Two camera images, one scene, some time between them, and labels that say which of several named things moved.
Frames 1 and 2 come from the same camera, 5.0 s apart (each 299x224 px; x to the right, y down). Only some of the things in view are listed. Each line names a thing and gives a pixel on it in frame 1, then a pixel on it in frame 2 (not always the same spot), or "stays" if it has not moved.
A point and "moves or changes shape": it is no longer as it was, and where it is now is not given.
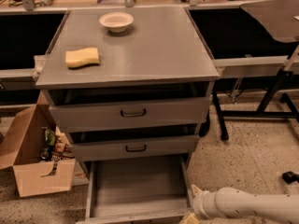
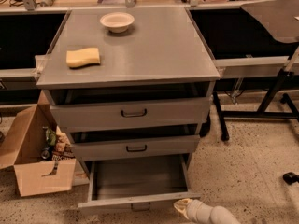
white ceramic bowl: [116, 21] stays
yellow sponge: [82, 57] stays
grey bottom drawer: [137, 190] moves or changes shape
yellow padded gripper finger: [191, 217] to [181, 205]
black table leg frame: [289, 109] stays
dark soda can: [46, 153] stays
